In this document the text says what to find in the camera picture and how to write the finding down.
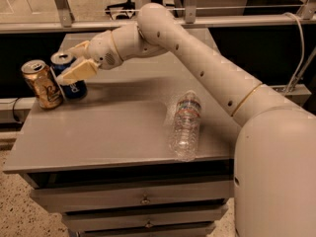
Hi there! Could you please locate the white cable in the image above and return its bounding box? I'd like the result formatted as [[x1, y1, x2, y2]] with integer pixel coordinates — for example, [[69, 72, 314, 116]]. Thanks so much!
[[281, 11, 305, 94]]

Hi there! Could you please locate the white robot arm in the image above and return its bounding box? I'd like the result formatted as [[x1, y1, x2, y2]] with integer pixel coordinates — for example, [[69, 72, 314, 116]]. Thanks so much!
[[57, 3, 316, 237]]

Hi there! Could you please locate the metal guard railing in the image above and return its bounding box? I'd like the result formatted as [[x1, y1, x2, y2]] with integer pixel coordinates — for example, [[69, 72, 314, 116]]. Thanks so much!
[[0, 0, 316, 34]]

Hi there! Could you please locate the top drawer knob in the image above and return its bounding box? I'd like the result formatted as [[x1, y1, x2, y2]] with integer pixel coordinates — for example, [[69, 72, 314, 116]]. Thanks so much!
[[140, 197, 150, 205]]

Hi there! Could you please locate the drawer knob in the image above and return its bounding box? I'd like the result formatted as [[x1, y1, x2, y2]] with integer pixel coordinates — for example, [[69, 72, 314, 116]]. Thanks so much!
[[144, 221, 153, 229], [140, 197, 150, 205]]

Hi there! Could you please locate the blue pepsi can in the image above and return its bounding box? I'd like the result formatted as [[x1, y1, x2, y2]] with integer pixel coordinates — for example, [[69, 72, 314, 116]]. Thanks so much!
[[50, 51, 87, 100]]

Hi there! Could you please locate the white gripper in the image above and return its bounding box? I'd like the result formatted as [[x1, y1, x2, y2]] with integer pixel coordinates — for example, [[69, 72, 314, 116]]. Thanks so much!
[[56, 31, 122, 86]]

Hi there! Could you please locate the black office chair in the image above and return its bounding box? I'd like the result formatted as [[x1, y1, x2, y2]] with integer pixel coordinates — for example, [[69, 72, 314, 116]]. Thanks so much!
[[104, 0, 136, 21]]

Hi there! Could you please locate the clear plastic water bottle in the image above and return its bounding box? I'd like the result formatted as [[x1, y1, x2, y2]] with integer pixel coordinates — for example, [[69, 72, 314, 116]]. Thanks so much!
[[169, 90, 201, 162]]

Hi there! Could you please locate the black cable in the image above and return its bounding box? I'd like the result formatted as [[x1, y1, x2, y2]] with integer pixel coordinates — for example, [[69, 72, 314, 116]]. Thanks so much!
[[11, 98, 23, 125]]

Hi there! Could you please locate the orange soda can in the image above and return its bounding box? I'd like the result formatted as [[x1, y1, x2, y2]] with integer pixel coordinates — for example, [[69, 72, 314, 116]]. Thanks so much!
[[21, 59, 63, 110]]

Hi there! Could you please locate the grey drawer cabinet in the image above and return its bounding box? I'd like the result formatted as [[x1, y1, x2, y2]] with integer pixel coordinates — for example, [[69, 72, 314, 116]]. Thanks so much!
[[4, 54, 239, 237]]

